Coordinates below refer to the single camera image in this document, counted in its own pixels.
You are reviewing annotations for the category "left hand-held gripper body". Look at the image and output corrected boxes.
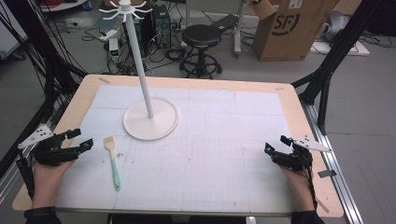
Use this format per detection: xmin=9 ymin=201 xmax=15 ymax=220
xmin=17 ymin=124 xmax=83 ymax=167

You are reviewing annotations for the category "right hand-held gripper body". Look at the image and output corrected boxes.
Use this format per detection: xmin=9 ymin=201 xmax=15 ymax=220
xmin=270 ymin=134 xmax=332 ymax=173

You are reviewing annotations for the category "person's right hand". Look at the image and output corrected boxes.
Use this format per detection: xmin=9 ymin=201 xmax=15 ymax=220
xmin=279 ymin=165 xmax=313 ymax=198

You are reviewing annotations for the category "person's left hand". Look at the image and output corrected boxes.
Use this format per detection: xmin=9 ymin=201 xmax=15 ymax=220
xmin=32 ymin=160 xmax=76 ymax=196

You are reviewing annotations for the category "dark tape piece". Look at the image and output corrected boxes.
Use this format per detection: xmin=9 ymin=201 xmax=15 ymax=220
xmin=317 ymin=169 xmax=338 ymax=179

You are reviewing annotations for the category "white gridded mat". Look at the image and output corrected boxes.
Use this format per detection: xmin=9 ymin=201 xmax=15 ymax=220
xmin=55 ymin=85 xmax=296 ymax=213

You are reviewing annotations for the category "white hook stand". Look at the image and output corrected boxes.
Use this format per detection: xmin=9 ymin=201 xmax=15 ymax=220
xmin=98 ymin=0 xmax=180 ymax=142

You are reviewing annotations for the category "white device with green display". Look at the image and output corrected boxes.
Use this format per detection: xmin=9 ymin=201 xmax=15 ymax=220
xmin=108 ymin=37 xmax=121 ymax=63

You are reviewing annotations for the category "white power strip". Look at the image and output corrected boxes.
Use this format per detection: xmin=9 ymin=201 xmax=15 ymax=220
xmin=98 ymin=29 xmax=120 ymax=42

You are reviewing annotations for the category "white flat board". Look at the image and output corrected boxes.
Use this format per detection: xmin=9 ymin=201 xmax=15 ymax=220
xmin=309 ymin=39 xmax=371 ymax=57

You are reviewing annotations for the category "brown cardboard box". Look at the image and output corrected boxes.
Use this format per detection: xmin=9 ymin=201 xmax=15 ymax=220
xmin=251 ymin=0 xmax=341 ymax=63

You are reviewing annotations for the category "grey round appliance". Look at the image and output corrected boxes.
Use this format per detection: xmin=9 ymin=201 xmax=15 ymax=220
xmin=319 ymin=10 xmax=352 ymax=44

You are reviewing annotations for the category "black round stool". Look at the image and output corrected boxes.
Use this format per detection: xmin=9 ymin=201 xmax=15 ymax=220
xmin=178 ymin=23 xmax=224 ymax=79

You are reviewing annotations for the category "black computer tower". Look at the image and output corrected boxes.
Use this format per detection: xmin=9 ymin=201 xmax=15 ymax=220
xmin=151 ymin=4 xmax=173 ymax=49

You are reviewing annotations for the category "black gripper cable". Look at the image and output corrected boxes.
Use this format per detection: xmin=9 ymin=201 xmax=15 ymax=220
xmin=305 ymin=160 xmax=319 ymax=210
xmin=15 ymin=154 xmax=35 ymax=201

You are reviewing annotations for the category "aluminium rail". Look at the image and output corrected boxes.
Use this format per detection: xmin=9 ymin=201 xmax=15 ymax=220
xmin=301 ymin=102 xmax=364 ymax=224

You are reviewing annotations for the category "black frame strut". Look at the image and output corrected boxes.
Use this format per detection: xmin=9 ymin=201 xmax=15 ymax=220
xmin=291 ymin=0 xmax=385 ymax=135
xmin=0 ymin=0 xmax=89 ymax=180

